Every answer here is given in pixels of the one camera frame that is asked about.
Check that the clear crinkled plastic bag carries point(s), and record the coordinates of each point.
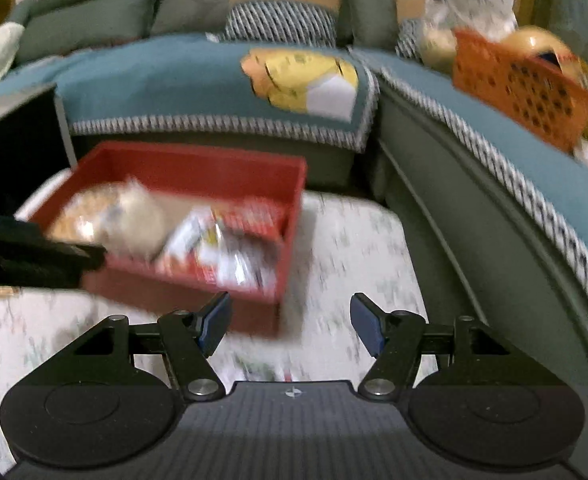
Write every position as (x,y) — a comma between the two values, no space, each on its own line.
(473,0)

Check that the round brown cookie packet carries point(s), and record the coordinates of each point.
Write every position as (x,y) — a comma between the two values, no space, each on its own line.
(79,215)

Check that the large striped cushion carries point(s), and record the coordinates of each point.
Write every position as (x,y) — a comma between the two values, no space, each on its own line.
(279,22)

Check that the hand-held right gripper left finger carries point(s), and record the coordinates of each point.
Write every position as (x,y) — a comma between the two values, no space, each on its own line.
(216,320)

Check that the small striped cushion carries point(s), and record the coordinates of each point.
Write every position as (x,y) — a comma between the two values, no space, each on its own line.
(408,37)

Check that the small tan cushion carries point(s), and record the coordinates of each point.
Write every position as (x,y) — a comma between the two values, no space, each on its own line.
(409,7)

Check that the plain teal sofa cover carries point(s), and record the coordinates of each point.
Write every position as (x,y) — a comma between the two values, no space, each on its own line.
(498,130)

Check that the clear packet with pale cake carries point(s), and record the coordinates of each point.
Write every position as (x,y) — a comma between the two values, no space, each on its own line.
(139,220)

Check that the beige round object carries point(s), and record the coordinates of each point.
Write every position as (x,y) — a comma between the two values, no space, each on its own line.
(436,47)

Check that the yellow rounded object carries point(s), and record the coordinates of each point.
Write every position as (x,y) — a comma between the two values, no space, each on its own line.
(533,42)

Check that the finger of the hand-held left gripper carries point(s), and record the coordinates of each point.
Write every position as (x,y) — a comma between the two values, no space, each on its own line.
(69,260)

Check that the white striped snack packet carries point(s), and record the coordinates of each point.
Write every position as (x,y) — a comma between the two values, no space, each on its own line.
(184,235)

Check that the red cardboard box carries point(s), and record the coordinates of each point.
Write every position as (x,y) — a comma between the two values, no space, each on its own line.
(149,285)

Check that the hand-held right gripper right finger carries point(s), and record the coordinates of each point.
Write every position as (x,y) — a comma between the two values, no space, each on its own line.
(366,325)

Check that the orange plastic basket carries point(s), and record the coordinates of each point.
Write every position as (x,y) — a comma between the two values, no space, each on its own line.
(513,85)

